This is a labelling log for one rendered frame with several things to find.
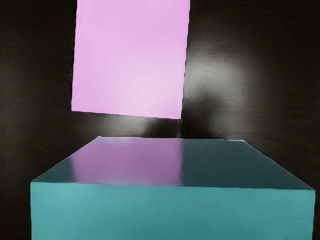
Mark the pink block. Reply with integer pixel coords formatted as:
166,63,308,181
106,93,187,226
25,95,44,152
70,0,191,120

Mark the teal block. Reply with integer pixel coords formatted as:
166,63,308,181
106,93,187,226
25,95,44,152
30,135,316,240

